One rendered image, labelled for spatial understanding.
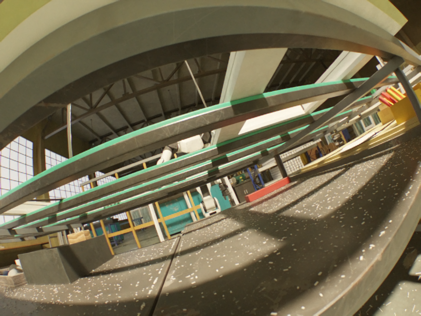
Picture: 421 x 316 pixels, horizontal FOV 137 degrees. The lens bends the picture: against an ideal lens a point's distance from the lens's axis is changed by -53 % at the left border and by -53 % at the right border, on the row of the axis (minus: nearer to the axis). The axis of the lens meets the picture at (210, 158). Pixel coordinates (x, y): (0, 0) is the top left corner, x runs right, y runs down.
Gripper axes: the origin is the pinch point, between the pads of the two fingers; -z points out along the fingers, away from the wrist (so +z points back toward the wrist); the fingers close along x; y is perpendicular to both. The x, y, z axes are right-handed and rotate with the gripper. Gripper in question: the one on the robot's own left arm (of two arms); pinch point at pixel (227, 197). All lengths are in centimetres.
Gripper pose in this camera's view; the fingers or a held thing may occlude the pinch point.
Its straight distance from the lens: 208.1
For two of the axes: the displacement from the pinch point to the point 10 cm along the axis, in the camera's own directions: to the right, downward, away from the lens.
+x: 5.2, -2.5, -8.2
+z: -4.1, -9.1, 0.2
